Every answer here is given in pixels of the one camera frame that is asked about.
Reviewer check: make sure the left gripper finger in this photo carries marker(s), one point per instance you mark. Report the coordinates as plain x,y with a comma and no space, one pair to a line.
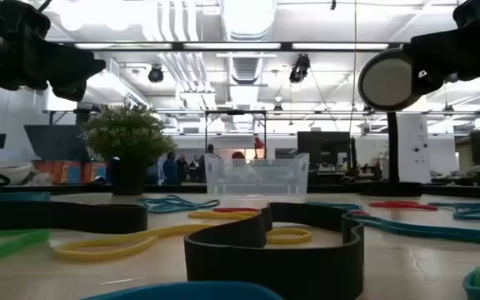
79,74
86,61

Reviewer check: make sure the person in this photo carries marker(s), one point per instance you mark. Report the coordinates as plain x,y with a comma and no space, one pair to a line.
183,166
238,156
171,168
209,150
195,166
155,173

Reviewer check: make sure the dark grey laptop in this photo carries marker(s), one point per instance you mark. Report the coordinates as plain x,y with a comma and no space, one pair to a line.
56,141

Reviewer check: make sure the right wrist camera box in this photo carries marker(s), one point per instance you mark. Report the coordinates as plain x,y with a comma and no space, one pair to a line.
475,12

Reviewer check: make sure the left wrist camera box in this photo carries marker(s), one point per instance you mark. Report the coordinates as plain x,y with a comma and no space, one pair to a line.
11,21

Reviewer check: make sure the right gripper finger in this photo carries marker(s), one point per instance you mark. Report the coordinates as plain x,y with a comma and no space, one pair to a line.
431,62
431,46

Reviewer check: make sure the black ceiling camera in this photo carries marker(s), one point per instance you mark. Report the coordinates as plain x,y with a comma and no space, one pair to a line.
299,68
451,78
156,75

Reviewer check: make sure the red desk lamp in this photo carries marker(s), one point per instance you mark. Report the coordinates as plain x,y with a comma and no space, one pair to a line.
258,143

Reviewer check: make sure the yellow rubber band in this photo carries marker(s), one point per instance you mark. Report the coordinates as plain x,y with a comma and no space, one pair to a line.
81,255
219,216

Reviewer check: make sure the clear plastic bin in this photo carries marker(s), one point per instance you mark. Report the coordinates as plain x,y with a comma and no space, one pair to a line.
256,183

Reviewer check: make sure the green plant in black pot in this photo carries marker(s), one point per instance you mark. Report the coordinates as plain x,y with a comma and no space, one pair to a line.
127,137

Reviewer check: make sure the black gantry frame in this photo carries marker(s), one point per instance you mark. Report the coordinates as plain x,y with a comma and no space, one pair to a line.
236,112

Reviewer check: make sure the white bowl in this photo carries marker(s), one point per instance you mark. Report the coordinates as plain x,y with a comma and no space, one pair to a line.
15,171

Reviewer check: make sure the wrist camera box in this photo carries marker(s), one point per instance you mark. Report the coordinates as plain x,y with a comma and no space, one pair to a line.
11,21
475,12

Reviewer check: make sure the red rubber band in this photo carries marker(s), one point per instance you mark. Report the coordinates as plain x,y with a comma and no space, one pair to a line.
236,209
402,206

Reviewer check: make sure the wide black rubber band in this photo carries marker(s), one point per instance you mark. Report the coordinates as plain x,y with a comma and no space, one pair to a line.
273,271
56,216

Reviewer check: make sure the black desk lamp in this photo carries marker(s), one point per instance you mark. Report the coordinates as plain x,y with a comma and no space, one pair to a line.
386,83

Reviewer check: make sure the black table frame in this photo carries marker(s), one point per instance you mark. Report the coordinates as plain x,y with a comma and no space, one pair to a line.
56,188

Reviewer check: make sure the orange cardboard box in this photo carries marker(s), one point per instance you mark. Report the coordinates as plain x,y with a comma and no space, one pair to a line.
94,171
63,171

